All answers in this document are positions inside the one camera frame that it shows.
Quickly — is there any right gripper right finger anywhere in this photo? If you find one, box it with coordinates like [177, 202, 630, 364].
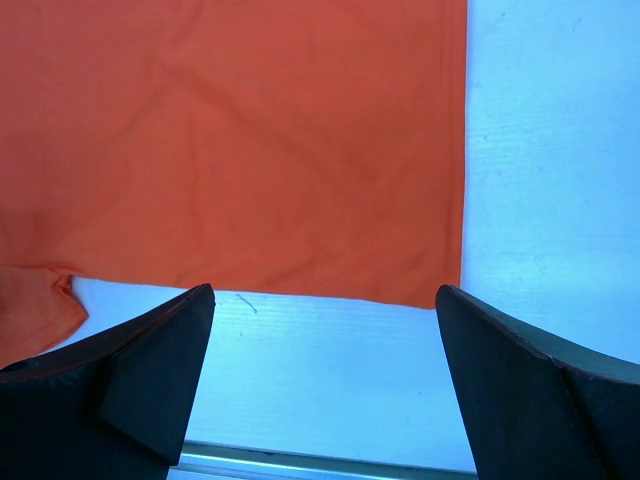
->
[435, 285, 639, 479]

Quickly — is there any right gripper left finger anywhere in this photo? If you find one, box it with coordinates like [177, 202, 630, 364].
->
[1, 284, 215, 479]

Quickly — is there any aluminium rail frame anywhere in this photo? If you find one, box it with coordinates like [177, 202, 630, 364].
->
[168, 442, 477, 479]

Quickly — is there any orange t shirt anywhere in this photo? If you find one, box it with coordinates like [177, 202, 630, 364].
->
[1, 1, 468, 364]

